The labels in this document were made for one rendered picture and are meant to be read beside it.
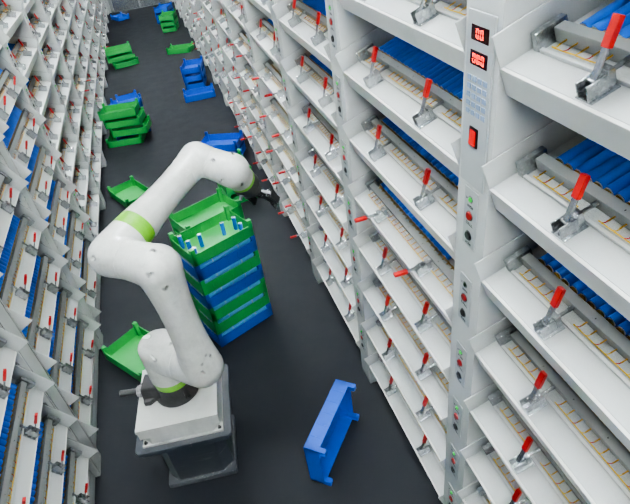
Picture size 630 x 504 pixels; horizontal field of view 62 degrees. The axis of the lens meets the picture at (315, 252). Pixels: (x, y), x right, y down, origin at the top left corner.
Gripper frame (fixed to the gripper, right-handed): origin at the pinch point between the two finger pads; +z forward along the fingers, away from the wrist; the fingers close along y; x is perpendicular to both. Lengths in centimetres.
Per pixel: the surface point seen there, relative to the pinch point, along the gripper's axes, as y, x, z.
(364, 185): 40.8, 3.2, -27.5
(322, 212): 14.9, 7.0, 34.1
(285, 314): -1, -39, 67
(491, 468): 87, -68, -41
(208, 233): -33.6, -10.8, 31.6
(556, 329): 86, -36, -93
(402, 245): 57, -17, -44
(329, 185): 20.4, 13.5, 13.5
